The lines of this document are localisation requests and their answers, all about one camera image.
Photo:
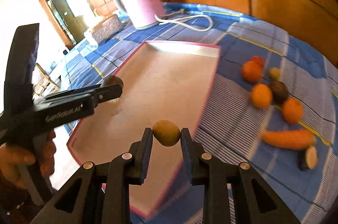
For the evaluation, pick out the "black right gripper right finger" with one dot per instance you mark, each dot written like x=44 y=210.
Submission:
x=232 y=192

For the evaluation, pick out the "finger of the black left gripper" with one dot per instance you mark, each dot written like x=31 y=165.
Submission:
x=96 y=94

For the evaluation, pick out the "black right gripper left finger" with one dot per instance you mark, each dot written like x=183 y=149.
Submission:
x=99 y=193

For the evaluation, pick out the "brown kiwi fruit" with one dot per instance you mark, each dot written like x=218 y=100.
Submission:
x=113 y=82

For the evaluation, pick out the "green-brown kiwi fruit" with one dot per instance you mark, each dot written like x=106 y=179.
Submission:
x=166 y=132

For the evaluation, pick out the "orange tangerine with stem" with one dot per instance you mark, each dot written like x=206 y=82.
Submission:
x=251 y=72

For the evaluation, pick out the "person's left hand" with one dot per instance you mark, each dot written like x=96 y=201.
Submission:
x=13 y=156

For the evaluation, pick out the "wooden chair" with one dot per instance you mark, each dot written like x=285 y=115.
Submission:
x=43 y=85

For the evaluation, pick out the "pink-rimmed tray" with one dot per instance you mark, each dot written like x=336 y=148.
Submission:
x=163 y=80

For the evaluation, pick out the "patterned tissue box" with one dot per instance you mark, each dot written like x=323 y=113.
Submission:
x=101 y=32

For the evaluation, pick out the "dark cut vegetable piece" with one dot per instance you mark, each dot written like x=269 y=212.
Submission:
x=307 y=159

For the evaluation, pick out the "orange carrot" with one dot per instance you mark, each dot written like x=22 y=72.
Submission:
x=292 y=140

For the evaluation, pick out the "blue checkered tablecloth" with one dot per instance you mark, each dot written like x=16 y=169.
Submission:
x=230 y=126

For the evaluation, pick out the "dark purple fruit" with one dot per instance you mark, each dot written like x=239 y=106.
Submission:
x=279 y=92

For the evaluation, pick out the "small yellow-green fruit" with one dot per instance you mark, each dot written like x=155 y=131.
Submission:
x=275 y=74

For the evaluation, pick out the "small red fruit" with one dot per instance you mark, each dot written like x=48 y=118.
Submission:
x=258 y=60

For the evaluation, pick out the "wooden door frame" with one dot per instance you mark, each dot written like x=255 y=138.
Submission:
x=70 y=19

